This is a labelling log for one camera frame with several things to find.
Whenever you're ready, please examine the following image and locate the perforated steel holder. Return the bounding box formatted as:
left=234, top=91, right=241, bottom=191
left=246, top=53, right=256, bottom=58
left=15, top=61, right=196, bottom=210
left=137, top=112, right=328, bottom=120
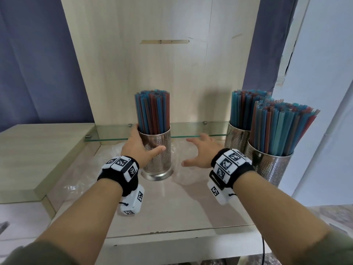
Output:
left=138, top=125, right=174, bottom=181
left=224, top=121, right=252, bottom=155
left=244, top=139, right=294, bottom=188

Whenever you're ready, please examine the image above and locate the person's right hand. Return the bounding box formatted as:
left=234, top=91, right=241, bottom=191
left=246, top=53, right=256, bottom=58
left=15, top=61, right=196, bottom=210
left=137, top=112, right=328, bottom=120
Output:
left=182, top=133, right=227, bottom=169

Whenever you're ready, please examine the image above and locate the bundle of red blue straws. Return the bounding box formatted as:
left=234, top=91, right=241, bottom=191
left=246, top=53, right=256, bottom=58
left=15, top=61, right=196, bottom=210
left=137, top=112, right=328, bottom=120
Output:
left=250, top=98, right=321, bottom=157
left=135, top=89, right=171, bottom=135
left=230, top=89, right=274, bottom=132

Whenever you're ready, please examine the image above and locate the clear plastic film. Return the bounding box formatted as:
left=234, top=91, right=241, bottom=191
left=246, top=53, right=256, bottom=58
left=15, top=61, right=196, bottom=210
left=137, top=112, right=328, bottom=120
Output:
left=63, top=141, right=210, bottom=195

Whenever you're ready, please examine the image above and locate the green sleeve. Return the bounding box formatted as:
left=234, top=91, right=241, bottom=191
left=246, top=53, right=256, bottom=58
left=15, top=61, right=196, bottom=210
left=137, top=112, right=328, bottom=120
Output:
left=292, top=228, right=353, bottom=265
left=0, top=241, right=81, bottom=265

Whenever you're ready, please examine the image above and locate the light wooden side platform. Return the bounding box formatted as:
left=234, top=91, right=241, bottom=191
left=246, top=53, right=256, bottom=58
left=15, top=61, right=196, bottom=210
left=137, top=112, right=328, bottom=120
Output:
left=0, top=123, right=96, bottom=205

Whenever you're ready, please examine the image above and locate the right wrist marker band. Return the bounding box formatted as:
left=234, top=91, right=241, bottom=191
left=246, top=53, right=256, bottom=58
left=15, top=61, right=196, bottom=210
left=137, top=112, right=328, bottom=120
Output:
left=211, top=148, right=256, bottom=191

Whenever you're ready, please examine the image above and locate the glass shelf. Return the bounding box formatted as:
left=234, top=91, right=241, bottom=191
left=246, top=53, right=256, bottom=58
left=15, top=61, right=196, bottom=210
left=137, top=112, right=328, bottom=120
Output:
left=84, top=121, right=230, bottom=143

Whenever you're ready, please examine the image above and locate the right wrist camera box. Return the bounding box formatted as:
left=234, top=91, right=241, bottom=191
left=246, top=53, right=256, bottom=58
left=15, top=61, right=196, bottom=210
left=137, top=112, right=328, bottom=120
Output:
left=207, top=170, right=237, bottom=206

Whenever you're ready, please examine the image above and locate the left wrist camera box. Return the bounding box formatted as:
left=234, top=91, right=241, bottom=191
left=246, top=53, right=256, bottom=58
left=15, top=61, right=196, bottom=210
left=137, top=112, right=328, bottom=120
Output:
left=119, top=184, right=145, bottom=217

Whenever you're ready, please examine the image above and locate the left wrist marker band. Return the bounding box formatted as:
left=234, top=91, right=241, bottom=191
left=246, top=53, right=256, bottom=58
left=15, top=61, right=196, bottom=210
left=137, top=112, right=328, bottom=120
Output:
left=97, top=156, right=140, bottom=197

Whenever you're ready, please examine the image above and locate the green left sleeve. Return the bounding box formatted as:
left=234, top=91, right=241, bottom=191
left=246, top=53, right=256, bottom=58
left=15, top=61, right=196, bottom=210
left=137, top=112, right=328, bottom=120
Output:
left=0, top=241, right=81, bottom=265

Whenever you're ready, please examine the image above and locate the green right sleeve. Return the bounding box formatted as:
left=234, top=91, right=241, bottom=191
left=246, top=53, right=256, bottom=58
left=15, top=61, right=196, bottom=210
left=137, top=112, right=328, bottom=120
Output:
left=292, top=228, right=353, bottom=265

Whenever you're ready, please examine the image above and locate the person's left hand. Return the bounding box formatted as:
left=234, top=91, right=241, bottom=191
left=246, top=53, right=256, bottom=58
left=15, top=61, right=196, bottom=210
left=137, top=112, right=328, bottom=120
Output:
left=121, top=124, right=167, bottom=169

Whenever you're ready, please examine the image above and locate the wrist marker band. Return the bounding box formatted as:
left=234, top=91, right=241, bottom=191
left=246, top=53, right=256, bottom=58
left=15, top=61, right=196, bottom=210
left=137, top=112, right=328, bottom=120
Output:
left=211, top=148, right=256, bottom=191
left=97, top=156, right=140, bottom=197

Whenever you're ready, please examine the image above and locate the person's left forearm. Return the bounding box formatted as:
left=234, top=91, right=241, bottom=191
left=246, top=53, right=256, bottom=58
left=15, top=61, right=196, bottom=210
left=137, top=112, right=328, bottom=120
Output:
left=35, top=178, right=124, bottom=255

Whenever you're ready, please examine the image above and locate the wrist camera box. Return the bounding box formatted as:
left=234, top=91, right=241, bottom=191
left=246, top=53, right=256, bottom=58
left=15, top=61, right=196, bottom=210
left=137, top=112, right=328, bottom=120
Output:
left=207, top=170, right=237, bottom=206
left=119, top=184, right=145, bottom=217

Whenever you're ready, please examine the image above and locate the light wooden back panel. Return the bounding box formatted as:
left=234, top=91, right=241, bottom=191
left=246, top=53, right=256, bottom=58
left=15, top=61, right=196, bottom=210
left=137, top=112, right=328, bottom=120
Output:
left=60, top=0, right=261, bottom=127

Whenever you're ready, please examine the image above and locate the person's right forearm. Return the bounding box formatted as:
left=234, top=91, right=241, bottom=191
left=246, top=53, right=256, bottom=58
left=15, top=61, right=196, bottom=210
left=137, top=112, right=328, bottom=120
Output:
left=231, top=170, right=333, bottom=265

